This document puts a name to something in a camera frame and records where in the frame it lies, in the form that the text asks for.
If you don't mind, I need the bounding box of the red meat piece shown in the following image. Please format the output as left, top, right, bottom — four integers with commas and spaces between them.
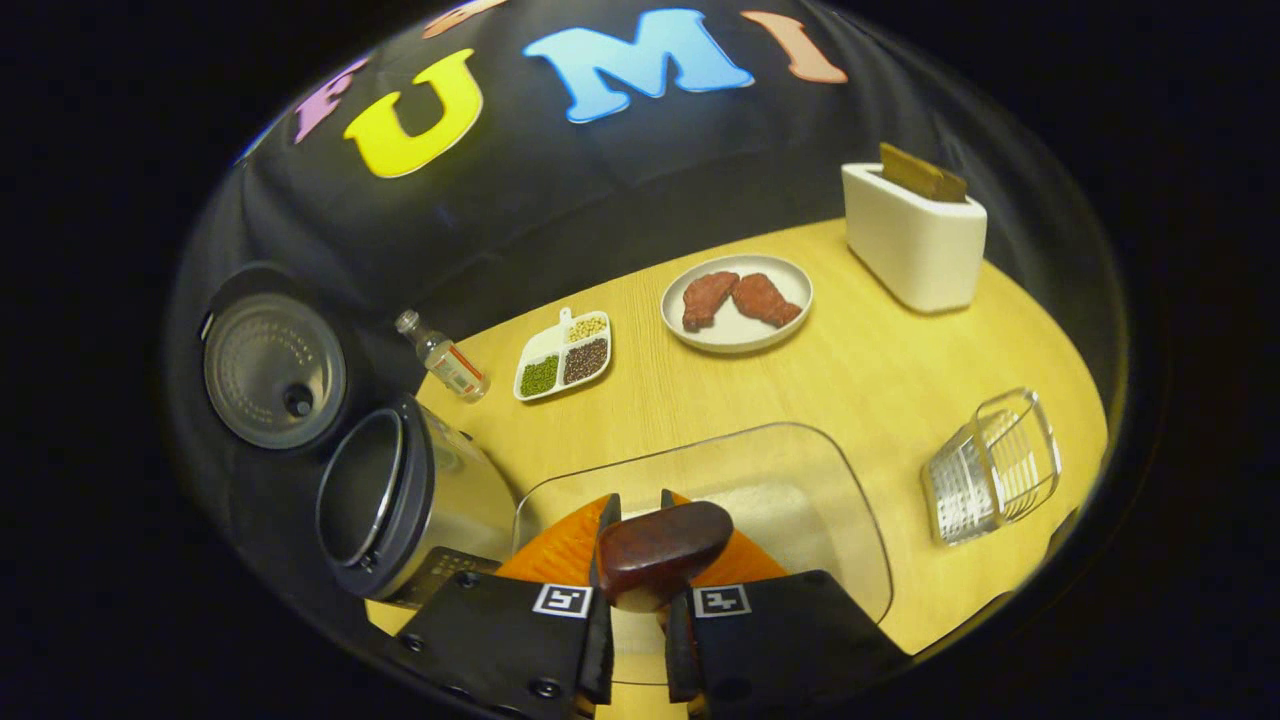
682, 271, 741, 332
732, 273, 804, 329

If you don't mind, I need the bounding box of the clear rice container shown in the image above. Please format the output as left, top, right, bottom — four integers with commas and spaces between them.
512, 422, 894, 686

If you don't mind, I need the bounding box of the dark wooden spoon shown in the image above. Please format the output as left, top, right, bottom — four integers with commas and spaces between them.
596, 501, 735, 613

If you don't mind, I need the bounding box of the white toaster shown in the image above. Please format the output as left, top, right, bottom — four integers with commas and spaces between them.
841, 142, 989, 314

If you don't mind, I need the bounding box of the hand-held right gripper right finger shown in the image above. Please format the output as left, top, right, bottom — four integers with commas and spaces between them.
660, 488, 913, 720

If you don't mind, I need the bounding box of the black backdrop cloth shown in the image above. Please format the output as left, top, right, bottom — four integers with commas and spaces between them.
175, 0, 1101, 351

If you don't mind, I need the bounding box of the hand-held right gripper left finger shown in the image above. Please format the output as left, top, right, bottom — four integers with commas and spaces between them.
395, 492, 623, 720

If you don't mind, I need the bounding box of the white divided dish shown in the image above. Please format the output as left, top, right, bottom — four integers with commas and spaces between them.
513, 307, 612, 403

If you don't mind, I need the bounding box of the clear chopstick holder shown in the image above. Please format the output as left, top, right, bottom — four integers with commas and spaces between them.
921, 388, 1063, 547

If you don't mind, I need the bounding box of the round white plate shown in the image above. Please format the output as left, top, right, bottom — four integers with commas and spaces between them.
660, 254, 814, 354

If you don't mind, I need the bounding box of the small clear glass bottle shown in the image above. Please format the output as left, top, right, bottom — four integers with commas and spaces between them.
394, 309, 491, 404

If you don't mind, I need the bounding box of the dark grey rice cooker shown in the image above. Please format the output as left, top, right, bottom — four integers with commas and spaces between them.
200, 262, 521, 609

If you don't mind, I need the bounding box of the pile of dark red beans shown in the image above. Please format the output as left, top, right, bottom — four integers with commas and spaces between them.
563, 338, 609, 386

